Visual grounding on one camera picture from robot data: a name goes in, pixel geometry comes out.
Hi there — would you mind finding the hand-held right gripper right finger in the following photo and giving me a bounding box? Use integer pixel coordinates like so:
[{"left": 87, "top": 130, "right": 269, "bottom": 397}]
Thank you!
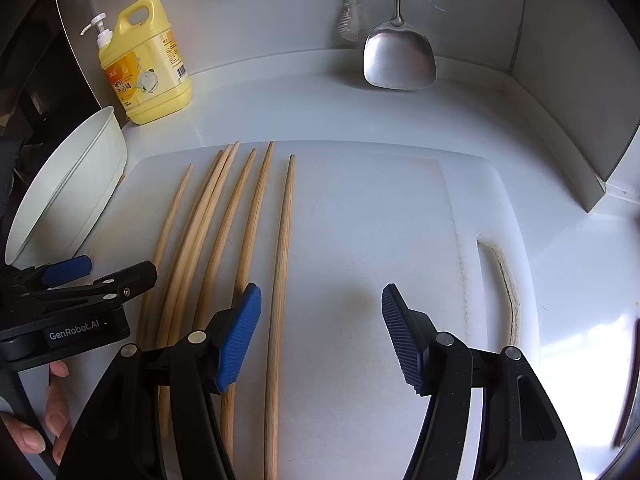
[{"left": 381, "top": 282, "right": 583, "bottom": 480}]

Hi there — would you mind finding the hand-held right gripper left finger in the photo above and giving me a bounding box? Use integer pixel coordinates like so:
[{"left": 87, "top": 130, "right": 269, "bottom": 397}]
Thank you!
[{"left": 70, "top": 282, "right": 263, "bottom": 480}]

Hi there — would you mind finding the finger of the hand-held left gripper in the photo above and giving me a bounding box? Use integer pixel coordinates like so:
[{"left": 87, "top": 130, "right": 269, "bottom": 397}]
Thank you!
[
  {"left": 0, "top": 255, "right": 93, "bottom": 302},
  {"left": 25, "top": 261, "right": 158, "bottom": 316}
]

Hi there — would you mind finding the wooden chopstick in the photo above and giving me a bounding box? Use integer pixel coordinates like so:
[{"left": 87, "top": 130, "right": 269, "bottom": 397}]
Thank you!
[
  {"left": 220, "top": 141, "right": 275, "bottom": 480},
  {"left": 154, "top": 150, "right": 224, "bottom": 438},
  {"left": 264, "top": 154, "right": 297, "bottom": 480},
  {"left": 175, "top": 141, "right": 241, "bottom": 341},
  {"left": 136, "top": 162, "right": 195, "bottom": 351},
  {"left": 165, "top": 144, "right": 233, "bottom": 346},
  {"left": 194, "top": 148, "right": 257, "bottom": 333}
]

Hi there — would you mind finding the person's left hand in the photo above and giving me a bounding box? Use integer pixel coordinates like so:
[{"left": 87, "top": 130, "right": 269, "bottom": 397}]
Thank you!
[{"left": 0, "top": 360, "right": 75, "bottom": 461}]

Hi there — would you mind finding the white bowl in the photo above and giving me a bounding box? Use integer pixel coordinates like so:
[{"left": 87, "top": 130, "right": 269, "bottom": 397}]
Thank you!
[{"left": 5, "top": 106, "right": 129, "bottom": 271}]

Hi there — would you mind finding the white plastic cutting board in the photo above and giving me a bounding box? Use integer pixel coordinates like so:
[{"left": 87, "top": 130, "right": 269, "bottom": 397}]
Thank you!
[{"left": 87, "top": 140, "right": 542, "bottom": 480}]

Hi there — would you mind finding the dark glass appliance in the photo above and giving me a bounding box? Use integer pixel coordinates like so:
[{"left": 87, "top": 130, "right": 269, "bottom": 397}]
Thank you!
[{"left": 0, "top": 0, "right": 102, "bottom": 176}]

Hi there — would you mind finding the yellow detergent pump bottle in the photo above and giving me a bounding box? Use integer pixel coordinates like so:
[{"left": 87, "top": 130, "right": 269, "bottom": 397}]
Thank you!
[{"left": 80, "top": 0, "right": 194, "bottom": 126}]

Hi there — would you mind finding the metal spatula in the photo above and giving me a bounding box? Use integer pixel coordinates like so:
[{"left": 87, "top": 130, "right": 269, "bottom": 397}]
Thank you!
[{"left": 363, "top": 0, "right": 437, "bottom": 91}]

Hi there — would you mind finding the grey bottle brush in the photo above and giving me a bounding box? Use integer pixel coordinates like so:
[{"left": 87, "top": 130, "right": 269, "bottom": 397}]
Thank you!
[{"left": 334, "top": 0, "right": 364, "bottom": 42}]

